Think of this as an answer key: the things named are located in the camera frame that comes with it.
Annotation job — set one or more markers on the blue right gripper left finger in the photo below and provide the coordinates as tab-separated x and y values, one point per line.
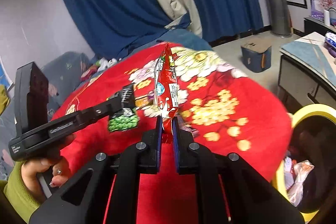
158	131

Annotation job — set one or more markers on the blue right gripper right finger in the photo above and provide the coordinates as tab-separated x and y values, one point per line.
176	132

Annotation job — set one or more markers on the green black snack packet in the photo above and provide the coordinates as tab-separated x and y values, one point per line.
126	118

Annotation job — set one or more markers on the red snack bag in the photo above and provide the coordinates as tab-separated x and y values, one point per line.
166	88

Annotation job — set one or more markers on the green sleeve forearm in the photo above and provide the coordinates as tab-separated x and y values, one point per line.
16	199

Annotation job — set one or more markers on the yellow rimmed trash bin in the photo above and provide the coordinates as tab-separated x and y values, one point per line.
306	175

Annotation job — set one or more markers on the red floral blanket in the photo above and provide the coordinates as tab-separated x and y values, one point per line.
230	112

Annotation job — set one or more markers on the blue sofa cover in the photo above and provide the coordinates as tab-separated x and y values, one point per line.
178	36

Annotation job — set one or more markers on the blue storage box stool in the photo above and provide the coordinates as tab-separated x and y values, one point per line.
256	55

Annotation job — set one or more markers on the coffee table with drawers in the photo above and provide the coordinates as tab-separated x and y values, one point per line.
307	73

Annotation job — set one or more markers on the black tv console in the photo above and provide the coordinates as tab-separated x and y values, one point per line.
314	25

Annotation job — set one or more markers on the white tissue pack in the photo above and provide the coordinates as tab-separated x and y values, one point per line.
330	40

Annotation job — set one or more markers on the white cup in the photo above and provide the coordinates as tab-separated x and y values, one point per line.
326	18

